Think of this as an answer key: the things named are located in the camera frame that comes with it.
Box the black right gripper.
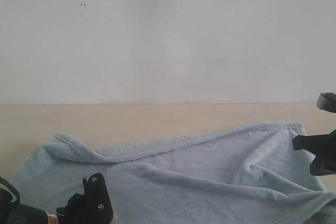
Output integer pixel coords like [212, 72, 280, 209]
[292, 130, 335, 176]

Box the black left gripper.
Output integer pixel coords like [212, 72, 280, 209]
[47, 193, 89, 224]

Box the light blue terry towel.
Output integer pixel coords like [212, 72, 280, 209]
[12, 122, 335, 223]

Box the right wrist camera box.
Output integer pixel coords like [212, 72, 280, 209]
[316, 92, 336, 113]

